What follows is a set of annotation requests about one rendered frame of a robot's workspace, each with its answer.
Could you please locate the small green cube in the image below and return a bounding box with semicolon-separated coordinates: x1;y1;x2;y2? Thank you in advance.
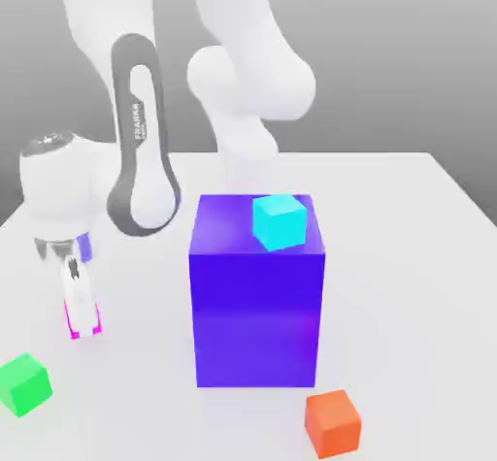
0;351;54;419

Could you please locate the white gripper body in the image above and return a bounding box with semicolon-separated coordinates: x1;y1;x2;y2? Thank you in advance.
60;255;97;308

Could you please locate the large blue box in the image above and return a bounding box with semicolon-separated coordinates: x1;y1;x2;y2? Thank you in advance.
188;193;326;389

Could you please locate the small magenta cube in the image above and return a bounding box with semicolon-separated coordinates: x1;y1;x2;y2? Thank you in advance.
63;299;105;341

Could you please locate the small cyan cube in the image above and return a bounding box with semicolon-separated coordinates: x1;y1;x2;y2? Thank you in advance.
251;193;309;253

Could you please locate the small orange cube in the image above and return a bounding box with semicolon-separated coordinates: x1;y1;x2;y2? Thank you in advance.
303;388;363;461

